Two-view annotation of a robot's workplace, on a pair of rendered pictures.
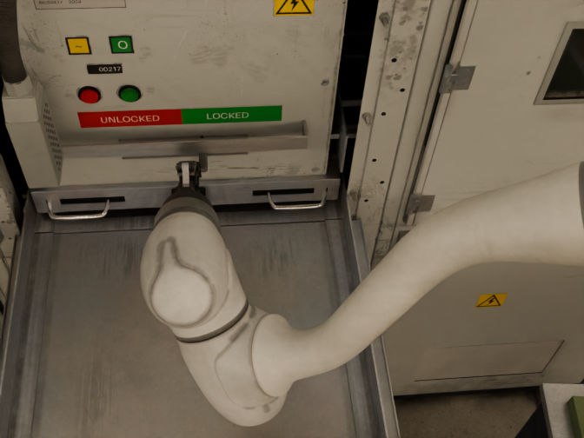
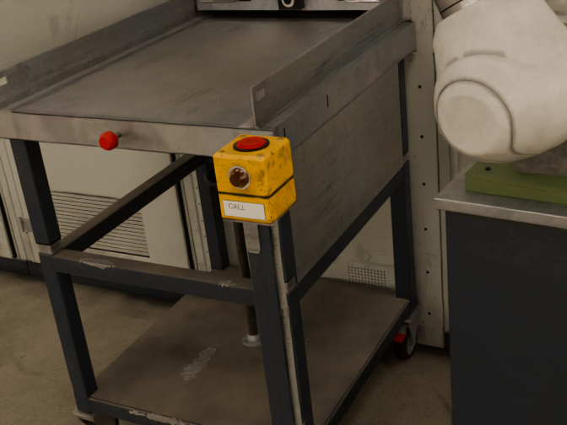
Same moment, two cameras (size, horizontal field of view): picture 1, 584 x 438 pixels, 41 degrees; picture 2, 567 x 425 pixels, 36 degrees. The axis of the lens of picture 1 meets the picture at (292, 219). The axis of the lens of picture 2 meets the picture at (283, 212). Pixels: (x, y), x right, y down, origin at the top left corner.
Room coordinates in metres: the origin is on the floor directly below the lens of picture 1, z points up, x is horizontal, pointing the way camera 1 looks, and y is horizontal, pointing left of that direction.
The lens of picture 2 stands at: (-0.85, -1.04, 1.31)
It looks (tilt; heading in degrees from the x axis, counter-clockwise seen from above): 25 degrees down; 38
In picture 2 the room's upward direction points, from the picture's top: 7 degrees counter-clockwise
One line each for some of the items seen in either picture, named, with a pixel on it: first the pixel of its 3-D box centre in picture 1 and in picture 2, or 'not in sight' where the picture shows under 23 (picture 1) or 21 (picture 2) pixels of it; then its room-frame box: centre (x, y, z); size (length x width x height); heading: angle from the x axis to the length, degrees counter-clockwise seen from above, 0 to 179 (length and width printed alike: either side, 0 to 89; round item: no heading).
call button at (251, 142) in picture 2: not in sight; (251, 146); (0.01, -0.33, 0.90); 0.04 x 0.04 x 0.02
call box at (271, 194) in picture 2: not in sight; (255, 178); (0.01, -0.33, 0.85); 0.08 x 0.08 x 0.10; 9
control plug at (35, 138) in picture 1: (34, 130); not in sight; (0.75, 0.38, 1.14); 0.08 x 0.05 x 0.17; 9
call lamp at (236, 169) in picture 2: not in sight; (237, 179); (-0.04, -0.33, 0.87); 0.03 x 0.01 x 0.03; 99
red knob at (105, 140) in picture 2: not in sight; (111, 138); (0.12, 0.07, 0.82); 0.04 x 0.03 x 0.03; 9
